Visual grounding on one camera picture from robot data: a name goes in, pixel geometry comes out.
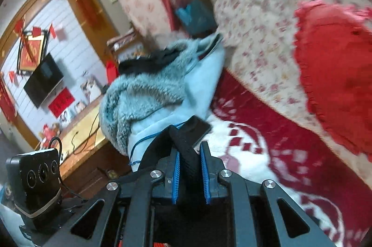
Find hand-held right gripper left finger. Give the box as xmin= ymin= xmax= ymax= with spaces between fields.
xmin=43 ymin=147 xmax=182 ymax=247

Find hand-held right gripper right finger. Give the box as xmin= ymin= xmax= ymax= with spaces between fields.
xmin=199 ymin=141 xmax=338 ymax=247

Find black pants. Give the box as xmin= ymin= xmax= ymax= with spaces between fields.
xmin=139 ymin=115 xmax=213 ymax=205

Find red and white plush blanket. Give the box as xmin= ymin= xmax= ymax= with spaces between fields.
xmin=200 ymin=67 xmax=372 ymax=247

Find wooden television cabinet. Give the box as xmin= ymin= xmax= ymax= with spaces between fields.
xmin=34 ymin=103 xmax=133 ymax=187

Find red paper poster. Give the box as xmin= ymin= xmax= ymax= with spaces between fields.
xmin=48 ymin=88 xmax=74 ymax=117

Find light blue fleece coat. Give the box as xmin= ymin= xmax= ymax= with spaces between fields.
xmin=99 ymin=33 xmax=226 ymax=172

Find flat screen television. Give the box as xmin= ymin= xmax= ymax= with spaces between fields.
xmin=23 ymin=53 xmax=65 ymax=108

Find black cloth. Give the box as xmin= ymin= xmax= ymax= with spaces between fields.
xmin=118 ymin=48 xmax=181 ymax=76

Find red paper bag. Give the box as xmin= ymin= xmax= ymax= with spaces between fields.
xmin=106 ymin=60 xmax=119 ymax=84

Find floral sofa cover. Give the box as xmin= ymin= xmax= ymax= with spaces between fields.
xmin=213 ymin=0 xmax=372 ymax=175

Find blue bag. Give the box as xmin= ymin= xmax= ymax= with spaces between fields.
xmin=174 ymin=0 xmax=217 ymax=36

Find red ruffled cushion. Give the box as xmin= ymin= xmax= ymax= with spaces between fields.
xmin=293 ymin=0 xmax=372 ymax=162

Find black cable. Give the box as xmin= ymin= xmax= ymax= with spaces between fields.
xmin=48 ymin=136 xmax=88 ymax=201

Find framed red wall picture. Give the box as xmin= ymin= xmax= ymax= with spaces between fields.
xmin=17 ymin=30 xmax=49 ymax=75

